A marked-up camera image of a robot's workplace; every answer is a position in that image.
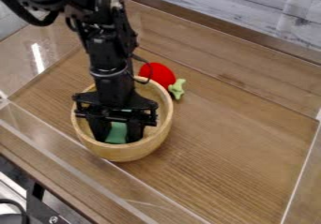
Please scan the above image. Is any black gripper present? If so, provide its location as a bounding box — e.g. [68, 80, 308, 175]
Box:
[72, 75, 158, 142]

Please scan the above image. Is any green rectangular block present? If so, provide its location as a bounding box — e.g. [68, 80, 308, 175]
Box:
[104, 119, 128, 144]

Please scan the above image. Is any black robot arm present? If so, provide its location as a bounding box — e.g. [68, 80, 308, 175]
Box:
[0, 0, 158, 142]

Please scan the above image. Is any brown wooden bowl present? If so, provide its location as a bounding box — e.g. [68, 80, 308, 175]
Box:
[70, 80, 172, 162]

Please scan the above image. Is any black table frame bracket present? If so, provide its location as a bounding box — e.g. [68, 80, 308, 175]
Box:
[0, 180, 72, 224]

